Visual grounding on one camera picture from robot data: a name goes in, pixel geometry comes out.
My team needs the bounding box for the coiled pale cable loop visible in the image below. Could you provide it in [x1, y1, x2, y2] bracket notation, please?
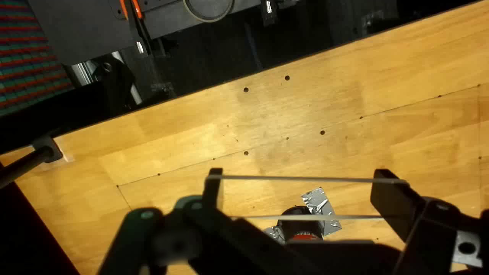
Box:
[181, 0, 236, 24]

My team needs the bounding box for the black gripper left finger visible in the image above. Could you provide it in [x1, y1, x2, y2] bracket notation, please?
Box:
[172, 167, 317, 275]

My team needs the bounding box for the aluminium frame profile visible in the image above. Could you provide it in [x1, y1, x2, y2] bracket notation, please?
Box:
[68, 49, 145, 105]

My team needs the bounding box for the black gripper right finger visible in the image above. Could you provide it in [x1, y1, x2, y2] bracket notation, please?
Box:
[369, 168, 489, 275]

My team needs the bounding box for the dark grey box panel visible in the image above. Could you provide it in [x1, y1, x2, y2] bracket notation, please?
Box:
[27, 0, 140, 66]

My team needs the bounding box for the thin pale elastic band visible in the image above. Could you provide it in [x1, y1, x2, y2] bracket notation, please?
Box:
[204, 174, 409, 222]

